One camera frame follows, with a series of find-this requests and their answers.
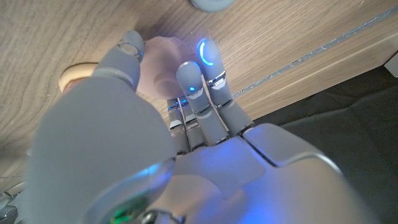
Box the salmon pink toy disk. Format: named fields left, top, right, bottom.
left=62, top=80, right=85, bottom=94

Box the pale pink toy disk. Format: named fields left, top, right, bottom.
left=136, top=35, right=200, bottom=100

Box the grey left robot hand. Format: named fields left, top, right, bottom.
left=26, top=30, right=379, bottom=224

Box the grey toy disk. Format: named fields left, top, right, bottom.
left=189, top=0, right=236, bottom=13

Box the large tan toy disk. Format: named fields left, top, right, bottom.
left=58, top=62, right=99, bottom=93

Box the black backdrop cloth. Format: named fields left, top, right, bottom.
left=253, top=65, right=398, bottom=224

